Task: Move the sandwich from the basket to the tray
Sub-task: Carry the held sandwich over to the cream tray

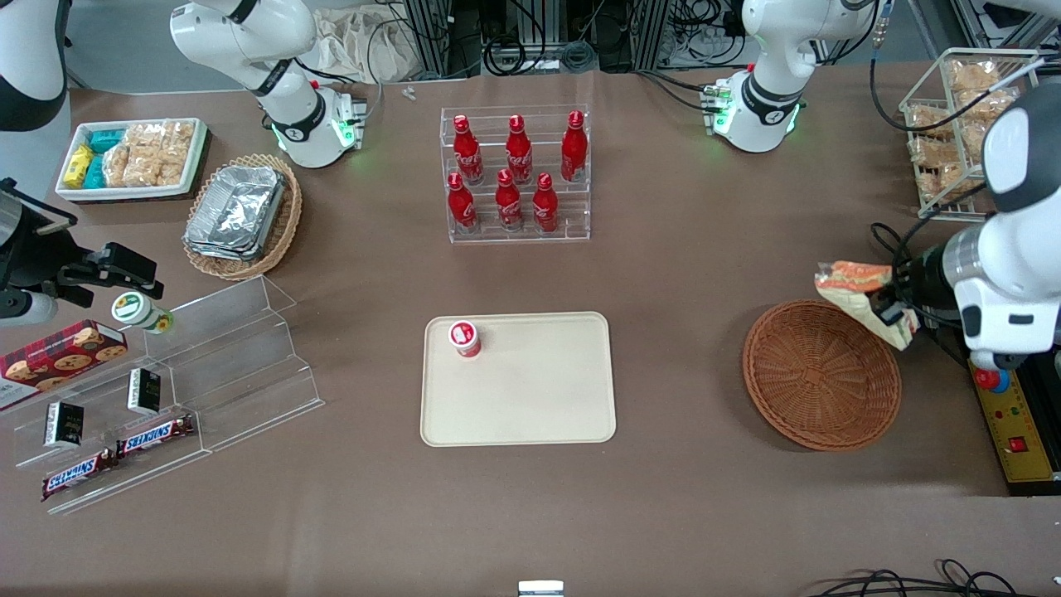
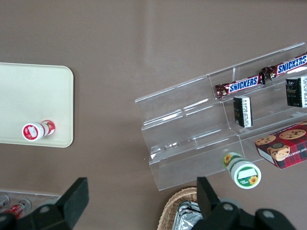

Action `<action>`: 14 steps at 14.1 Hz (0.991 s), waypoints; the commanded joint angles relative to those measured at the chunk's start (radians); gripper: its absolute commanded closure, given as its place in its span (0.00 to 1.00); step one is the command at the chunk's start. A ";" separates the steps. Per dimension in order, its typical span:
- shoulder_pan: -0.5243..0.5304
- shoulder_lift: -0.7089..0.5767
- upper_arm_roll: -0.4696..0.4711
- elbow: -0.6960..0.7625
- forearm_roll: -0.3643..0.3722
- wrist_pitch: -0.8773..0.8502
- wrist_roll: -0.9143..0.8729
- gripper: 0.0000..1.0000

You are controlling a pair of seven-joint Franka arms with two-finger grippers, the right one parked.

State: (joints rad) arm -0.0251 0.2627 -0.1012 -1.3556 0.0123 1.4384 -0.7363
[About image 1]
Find clear acrylic stepped shelf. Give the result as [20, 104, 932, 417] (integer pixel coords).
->
[12, 275, 326, 517]

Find snickers bar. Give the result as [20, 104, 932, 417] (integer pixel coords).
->
[41, 449, 119, 502]
[116, 414, 196, 459]

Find clear cracker snack bag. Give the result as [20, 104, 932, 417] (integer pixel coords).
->
[103, 144, 138, 188]
[124, 123, 167, 154]
[957, 87, 1019, 119]
[133, 153, 188, 188]
[908, 106, 954, 140]
[162, 121, 196, 163]
[916, 164, 972, 201]
[909, 137, 958, 171]
[962, 116, 993, 163]
[945, 60, 1002, 92]

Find clear acrylic bottle rack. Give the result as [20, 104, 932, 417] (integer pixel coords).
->
[439, 104, 592, 245]

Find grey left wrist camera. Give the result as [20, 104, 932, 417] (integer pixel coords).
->
[970, 350, 1029, 372]

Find brown wicker basket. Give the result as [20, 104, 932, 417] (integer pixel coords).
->
[742, 298, 903, 453]

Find aluminium frame rack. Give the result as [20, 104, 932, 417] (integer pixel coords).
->
[402, 0, 747, 77]

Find beige plastic tray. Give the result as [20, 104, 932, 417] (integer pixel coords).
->
[419, 312, 618, 449]

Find beige cloth bag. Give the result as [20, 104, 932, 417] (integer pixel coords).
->
[311, 7, 425, 84]

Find white wire basket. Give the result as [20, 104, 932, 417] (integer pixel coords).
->
[899, 48, 1041, 221]

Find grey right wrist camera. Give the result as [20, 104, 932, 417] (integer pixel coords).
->
[0, 290, 59, 326]

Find black cable loop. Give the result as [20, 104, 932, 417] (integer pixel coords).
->
[870, 221, 913, 268]

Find white rectangular bin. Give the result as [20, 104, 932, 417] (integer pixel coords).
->
[55, 118, 208, 202]

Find black tangled cables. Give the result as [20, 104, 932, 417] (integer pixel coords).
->
[808, 560, 1061, 597]

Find red lid cup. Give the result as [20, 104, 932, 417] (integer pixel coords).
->
[448, 320, 483, 359]

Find red cola bottle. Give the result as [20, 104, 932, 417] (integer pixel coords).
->
[495, 168, 525, 232]
[447, 172, 479, 233]
[560, 110, 589, 183]
[506, 114, 534, 185]
[452, 114, 485, 186]
[531, 172, 560, 234]

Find triangle sandwich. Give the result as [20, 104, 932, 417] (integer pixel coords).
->
[815, 260, 920, 351]

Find green lid cup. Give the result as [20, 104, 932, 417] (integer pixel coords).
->
[112, 292, 175, 336]

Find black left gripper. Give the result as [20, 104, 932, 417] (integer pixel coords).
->
[858, 247, 956, 327]

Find light wicker basket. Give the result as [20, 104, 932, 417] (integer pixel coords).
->
[182, 153, 303, 282]

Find red tartan cookie box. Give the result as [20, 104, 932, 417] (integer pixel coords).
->
[0, 320, 129, 413]

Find small black box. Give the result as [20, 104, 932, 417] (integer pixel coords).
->
[127, 368, 162, 416]
[44, 401, 85, 450]

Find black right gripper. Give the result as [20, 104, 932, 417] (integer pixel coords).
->
[0, 178, 165, 300]

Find black arm base cables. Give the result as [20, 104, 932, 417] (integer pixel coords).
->
[637, 69, 719, 114]

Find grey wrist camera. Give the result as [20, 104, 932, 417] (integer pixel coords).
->
[0, 290, 59, 326]
[970, 350, 1029, 372]

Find yellow black control box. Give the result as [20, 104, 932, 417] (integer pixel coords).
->
[966, 358, 1061, 498]

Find silver foil tray stack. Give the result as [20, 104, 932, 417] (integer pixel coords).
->
[183, 165, 287, 262]

